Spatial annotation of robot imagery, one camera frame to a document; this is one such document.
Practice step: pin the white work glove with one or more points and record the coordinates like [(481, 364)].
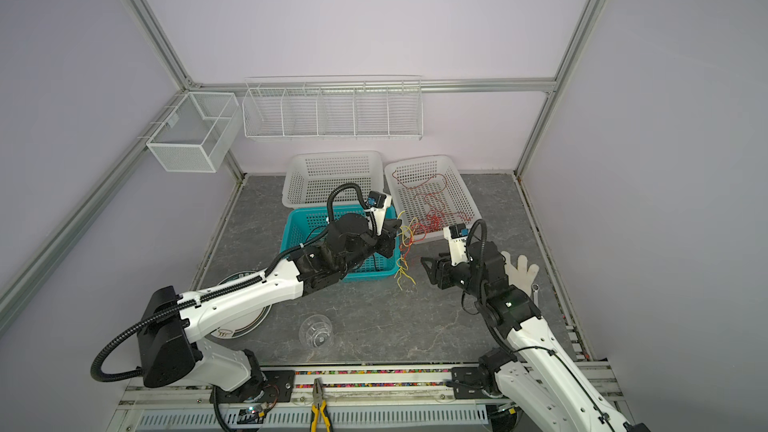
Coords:
[(521, 273)]

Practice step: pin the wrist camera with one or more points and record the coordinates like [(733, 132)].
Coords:
[(456, 236), (377, 204)]

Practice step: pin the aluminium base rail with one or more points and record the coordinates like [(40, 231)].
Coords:
[(380, 398)]

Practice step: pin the white mesh wall box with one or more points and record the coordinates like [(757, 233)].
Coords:
[(198, 132)]

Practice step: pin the clear plastic cup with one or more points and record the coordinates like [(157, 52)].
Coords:
[(316, 331)]

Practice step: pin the white wire shelf rack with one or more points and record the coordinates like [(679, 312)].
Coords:
[(362, 106)]

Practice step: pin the yellow handled pliers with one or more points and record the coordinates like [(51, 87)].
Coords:
[(319, 415)]

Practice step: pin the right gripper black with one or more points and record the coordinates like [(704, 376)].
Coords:
[(443, 269)]

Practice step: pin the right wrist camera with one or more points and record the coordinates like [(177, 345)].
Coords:
[(456, 236)]

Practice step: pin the white plastic basket left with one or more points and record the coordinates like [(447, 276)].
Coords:
[(311, 178)]

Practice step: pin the round tape plate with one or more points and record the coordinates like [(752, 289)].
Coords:
[(243, 325)]

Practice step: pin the white plastic basket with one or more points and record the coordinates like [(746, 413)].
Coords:
[(311, 178), (429, 194)]

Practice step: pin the white plastic basket right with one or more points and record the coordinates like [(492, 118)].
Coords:
[(429, 194)]

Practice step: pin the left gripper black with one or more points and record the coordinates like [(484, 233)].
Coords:
[(389, 231)]

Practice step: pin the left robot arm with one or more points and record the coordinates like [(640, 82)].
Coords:
[(170, 343)]

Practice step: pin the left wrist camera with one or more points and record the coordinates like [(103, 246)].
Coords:
[(377, 204)]

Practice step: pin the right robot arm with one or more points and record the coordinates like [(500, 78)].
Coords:
[(540, 360)]

